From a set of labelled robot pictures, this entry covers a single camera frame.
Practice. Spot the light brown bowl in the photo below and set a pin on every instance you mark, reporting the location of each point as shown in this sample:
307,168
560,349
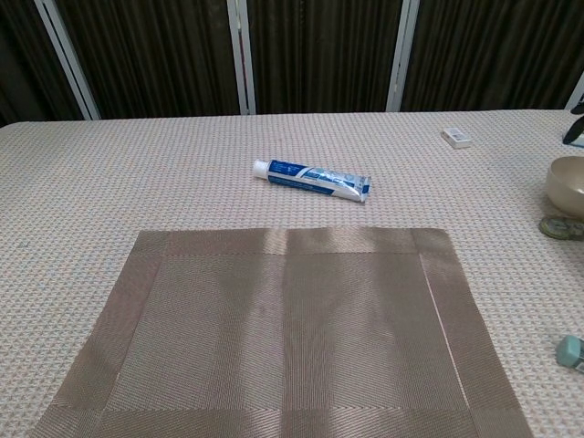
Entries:
568,191

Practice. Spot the white partition frame post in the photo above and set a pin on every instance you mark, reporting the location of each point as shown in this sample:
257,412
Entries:
401,59
241,59
579,86
69,64

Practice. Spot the blue white toothpaste tube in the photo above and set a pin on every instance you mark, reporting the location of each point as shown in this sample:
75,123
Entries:
315,180

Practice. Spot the small white box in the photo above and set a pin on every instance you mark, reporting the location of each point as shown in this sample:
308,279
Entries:
457,138

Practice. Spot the brown woven placemat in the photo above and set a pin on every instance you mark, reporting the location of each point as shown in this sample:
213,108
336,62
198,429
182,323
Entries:
283,342

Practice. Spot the clear green correction tape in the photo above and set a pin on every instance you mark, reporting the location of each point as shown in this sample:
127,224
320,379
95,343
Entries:
559,227

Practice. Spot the beige woven tablecloth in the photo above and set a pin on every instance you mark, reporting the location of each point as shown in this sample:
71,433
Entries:
91,182

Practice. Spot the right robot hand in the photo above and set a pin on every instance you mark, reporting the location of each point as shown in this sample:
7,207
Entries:
574,132

